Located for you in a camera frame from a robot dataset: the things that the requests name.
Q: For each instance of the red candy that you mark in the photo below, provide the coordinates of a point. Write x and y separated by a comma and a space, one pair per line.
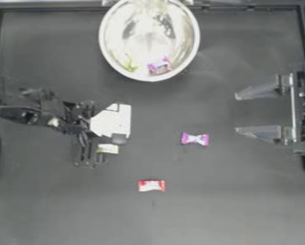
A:
150, 185

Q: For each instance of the purple candy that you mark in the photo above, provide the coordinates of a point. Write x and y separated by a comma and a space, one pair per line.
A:
194, 139
158, 67

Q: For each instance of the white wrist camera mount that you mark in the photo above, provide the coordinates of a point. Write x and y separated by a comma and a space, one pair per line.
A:
112, 121

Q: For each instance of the steel bowl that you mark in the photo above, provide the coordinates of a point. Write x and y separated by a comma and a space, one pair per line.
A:
128, 32

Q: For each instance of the black table frame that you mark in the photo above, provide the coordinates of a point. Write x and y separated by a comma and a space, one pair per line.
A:
38, 5

